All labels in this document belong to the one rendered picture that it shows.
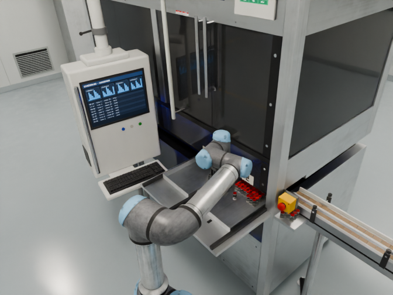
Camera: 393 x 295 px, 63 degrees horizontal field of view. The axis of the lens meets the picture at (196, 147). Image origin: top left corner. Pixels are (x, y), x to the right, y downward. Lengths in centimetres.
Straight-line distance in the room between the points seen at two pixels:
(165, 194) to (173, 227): 93
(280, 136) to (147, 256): 78
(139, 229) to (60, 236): 214
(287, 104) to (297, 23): 33
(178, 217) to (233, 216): 79
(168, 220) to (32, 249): 226
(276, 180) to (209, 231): 43
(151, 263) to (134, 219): 22
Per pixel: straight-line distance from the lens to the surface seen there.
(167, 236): 99
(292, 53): 133
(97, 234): 302
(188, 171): 206
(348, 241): 173
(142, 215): 102
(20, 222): 345
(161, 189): 195
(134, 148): 225
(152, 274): 124
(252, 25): 144
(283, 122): 145
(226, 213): 177
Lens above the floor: 213
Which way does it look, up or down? 33 degrees down
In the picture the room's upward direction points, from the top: 3 degrees counter-clockwise
